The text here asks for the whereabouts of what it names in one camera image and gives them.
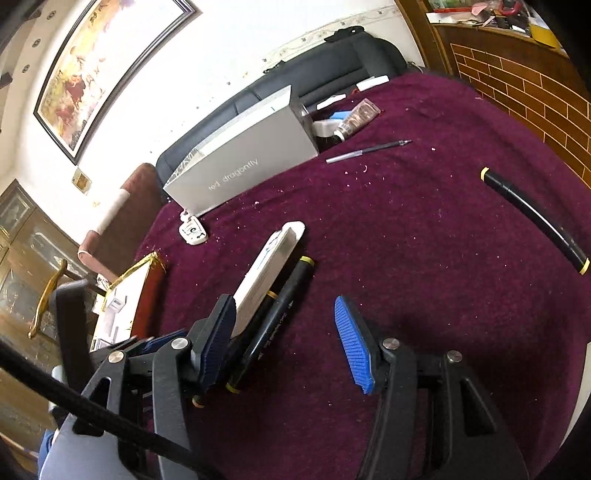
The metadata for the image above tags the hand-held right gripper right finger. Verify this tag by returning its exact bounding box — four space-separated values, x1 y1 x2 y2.
335 295 529 480

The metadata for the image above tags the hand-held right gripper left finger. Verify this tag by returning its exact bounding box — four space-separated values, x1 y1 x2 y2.
71 294 238 480

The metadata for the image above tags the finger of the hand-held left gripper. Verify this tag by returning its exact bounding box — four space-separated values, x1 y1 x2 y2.
90 335 178 370

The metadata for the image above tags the black marker with yellow ends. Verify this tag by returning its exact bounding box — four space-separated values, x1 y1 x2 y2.
193 291 279 409
480 167 591 276
225 256 315 394

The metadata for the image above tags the long white box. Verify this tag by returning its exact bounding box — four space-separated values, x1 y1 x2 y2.
230 222 306 339

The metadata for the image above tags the red box with gold rim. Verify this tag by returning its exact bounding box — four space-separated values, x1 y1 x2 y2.
90 251 167 352

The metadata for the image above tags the glass door cabinet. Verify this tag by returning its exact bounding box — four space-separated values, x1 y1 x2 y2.
0 179 100 444

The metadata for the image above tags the small white device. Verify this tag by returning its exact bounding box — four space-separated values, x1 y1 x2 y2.
179 213 209 245

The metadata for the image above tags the brown chair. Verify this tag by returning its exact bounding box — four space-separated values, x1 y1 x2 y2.
78 162 167 282

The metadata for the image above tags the grey shoe box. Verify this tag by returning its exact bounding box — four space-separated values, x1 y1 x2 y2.
163 85 320 217

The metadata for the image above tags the grey and black pen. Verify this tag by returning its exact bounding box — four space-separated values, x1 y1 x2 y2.
325 140 413 164

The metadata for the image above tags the copper foil tube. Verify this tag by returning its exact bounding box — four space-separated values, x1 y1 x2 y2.
333 99 382 143

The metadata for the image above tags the framed painting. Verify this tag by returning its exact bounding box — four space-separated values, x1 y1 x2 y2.
33 0 203 166

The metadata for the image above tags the black leather sofa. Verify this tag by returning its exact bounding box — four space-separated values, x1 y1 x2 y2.
154 28 409 185

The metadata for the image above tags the wooden brick-pattern counter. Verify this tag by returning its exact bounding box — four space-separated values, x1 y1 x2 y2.
397 0 591 190

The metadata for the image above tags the pile of counter clutter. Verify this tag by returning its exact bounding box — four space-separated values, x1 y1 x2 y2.
425 0 571 47

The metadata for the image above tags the black cable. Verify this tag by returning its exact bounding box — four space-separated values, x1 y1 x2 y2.
0 339 222 480

